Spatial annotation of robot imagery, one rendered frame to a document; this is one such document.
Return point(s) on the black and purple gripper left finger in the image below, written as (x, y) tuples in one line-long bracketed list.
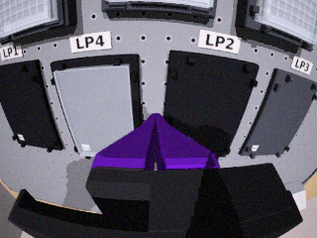
[(135, 150)]

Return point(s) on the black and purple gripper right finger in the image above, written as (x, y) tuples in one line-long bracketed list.
[(176, 151)]

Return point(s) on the grey button control box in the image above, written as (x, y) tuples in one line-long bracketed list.
[(298, 191)]

